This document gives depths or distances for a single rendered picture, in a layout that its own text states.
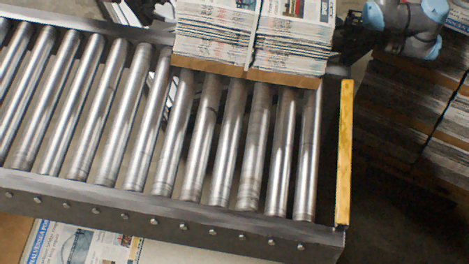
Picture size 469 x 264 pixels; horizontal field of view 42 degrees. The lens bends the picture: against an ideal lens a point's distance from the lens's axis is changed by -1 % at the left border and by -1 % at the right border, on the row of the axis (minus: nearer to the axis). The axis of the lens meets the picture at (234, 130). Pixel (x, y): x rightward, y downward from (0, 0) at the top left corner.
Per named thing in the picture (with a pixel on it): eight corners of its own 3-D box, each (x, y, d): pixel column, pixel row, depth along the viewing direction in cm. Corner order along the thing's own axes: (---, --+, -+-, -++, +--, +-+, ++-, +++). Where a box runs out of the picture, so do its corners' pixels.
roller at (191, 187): (222, 67, 169) (232, 57, 165) (190, 218, 141) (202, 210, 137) (206, 59, 167) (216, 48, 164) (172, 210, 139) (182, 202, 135)
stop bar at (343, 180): (353, 84, 163) (355, 79, 161) (348, 230, 137) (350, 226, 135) (340, 82, 163) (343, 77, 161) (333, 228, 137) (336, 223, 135)
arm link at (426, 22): (415, 12, 156) (401, 42, 165) (456, 14, 158) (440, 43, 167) (407, -9, 161) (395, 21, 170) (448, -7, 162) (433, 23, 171)
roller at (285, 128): (292, 79, 169) (304, 70, 166) (275, 233, 141) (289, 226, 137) (278, 71, 167) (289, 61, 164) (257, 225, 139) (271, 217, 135)
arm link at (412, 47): (442, 26, 171) (431, 47, 178) (404, 19, 171) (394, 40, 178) (444, 46, 166) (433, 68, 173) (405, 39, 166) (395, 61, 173)
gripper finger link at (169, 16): (179, 14, 163) (152, -2, 166) (178, 30, 168) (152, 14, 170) (187, 8, 165) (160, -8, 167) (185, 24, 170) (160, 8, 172)
